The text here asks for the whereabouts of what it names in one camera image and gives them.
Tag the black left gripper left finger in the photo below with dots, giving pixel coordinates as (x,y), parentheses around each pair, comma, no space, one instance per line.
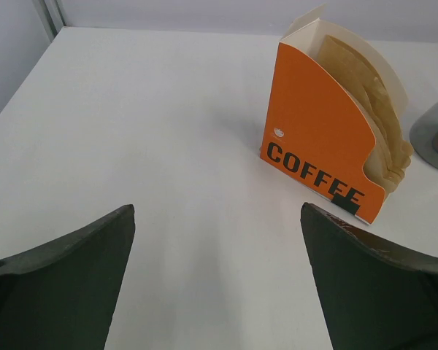
(63,294)

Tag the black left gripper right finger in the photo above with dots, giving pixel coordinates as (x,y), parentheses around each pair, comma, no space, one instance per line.
(374,294)

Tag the orange coffee filter box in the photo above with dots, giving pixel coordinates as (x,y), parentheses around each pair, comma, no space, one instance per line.
(314,131)

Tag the brown paper filter stack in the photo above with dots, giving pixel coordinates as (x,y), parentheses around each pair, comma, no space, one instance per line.
(391,155)

